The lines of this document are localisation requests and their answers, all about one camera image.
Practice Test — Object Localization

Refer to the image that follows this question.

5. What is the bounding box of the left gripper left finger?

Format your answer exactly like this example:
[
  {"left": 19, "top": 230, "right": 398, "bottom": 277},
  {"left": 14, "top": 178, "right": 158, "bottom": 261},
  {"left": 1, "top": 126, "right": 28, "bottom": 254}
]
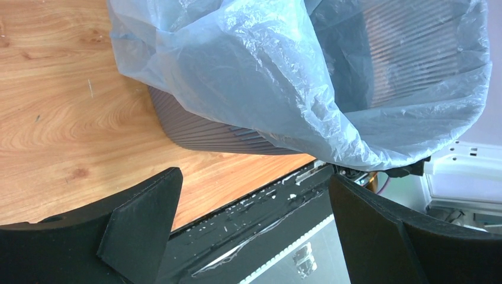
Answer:
[{"left": 1, "top": 167, "right": 183, "bottom": 283}]

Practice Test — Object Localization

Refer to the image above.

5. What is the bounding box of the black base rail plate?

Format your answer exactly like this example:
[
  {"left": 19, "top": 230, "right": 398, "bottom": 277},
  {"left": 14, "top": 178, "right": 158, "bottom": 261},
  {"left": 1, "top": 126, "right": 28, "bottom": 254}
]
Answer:
[{"left": 156, "top": 162, "right": 334, "bottom": 283}]

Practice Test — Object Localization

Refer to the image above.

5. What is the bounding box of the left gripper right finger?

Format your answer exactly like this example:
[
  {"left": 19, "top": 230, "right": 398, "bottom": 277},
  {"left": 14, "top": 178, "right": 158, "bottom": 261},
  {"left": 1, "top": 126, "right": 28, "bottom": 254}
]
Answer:
[{"left": 329, "top": 175, "right": 501, "bottom": 283}]

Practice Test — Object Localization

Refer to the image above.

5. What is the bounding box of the grey mesh trash bin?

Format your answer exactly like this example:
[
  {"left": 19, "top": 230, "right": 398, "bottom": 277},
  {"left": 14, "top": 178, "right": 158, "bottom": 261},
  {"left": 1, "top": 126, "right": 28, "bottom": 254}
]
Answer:
[{"left": 147, "top": 0, "right": 464, "bottom": 156}]

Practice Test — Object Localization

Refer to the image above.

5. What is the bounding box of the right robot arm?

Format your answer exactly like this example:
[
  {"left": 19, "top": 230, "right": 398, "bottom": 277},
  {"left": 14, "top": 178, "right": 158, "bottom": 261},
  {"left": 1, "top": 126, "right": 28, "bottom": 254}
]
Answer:
[{"left": 382, "top": 140, "right": 501, "bottom": 210}]

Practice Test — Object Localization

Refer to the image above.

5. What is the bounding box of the light blue plastic bag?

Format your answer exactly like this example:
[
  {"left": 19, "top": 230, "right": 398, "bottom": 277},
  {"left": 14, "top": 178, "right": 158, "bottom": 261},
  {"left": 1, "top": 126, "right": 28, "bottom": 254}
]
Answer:
[{"left": 107, "top": 1, "right": 492, "bottom": 171}]

